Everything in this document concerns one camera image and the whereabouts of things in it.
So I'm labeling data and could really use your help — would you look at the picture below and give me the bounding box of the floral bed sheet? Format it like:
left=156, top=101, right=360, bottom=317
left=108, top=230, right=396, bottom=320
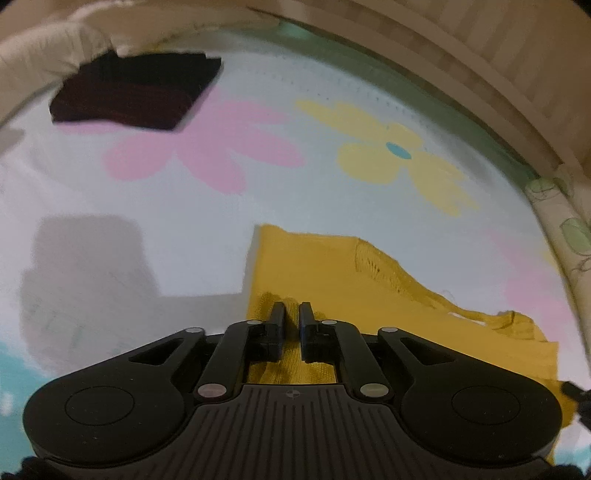
left=1, top=25, right=590, bottom=471

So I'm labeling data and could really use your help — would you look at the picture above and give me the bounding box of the folded floral quilt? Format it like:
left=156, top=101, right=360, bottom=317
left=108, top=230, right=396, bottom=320
left=523, top=163, right=591, bottom=333

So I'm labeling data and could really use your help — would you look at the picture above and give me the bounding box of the wooden headboard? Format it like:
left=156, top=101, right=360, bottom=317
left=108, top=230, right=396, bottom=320
left=248, top=0, right=590, bottom=175

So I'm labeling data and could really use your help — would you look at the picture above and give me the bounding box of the dark folded garment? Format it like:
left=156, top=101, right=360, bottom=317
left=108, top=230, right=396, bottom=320
left=49, top=50, right=222, bottom=131

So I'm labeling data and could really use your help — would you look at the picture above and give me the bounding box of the beige pillow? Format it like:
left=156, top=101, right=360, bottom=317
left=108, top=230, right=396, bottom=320
left=1, top=1, right=277, bottom=121

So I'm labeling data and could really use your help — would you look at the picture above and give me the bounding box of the yellow knitted sweater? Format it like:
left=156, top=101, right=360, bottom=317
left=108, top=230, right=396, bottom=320
left=242, top=224, right=577, bottom=441

